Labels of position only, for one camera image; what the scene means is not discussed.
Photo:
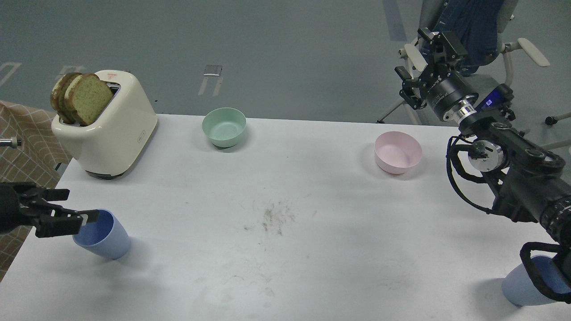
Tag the cream toaster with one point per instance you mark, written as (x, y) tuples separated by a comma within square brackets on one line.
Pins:
[(111, 145)]

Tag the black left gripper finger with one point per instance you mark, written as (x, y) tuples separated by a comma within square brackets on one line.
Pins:
[(49, 195), (69, 224)]

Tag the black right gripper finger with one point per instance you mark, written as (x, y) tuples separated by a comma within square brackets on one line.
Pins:
[(411, 89), (444, 48)]

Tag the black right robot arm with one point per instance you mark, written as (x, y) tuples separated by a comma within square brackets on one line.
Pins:
[(492, 166)]

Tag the green bowl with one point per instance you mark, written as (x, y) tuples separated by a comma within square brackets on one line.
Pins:
[(224, 127)]

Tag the front bread slice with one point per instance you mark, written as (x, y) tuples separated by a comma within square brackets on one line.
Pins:
[(86, 98)]

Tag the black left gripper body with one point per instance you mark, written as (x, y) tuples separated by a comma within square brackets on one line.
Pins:
[(33, 208)]

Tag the brown patterned cloth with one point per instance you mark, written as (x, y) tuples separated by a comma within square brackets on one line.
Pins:
[(40, 154)]

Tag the back bread slice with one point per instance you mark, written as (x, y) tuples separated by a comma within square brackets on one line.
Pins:
[(57, 97)]

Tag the blue cup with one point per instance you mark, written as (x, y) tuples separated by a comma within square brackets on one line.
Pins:
[(106, 237), (518, 288)]

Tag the bread slice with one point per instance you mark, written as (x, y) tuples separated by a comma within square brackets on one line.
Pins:
[(86, 98), (57, 97)]

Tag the pink bowl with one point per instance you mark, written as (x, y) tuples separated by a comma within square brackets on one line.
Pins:
[(397, 152)]

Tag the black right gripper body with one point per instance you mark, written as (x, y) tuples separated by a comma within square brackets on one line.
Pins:
[(440, 87)]

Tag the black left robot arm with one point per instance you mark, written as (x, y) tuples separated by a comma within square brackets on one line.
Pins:
[(8, 209)]

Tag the blue denim jacket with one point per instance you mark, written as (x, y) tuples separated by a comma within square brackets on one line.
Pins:
[(475, 24)]

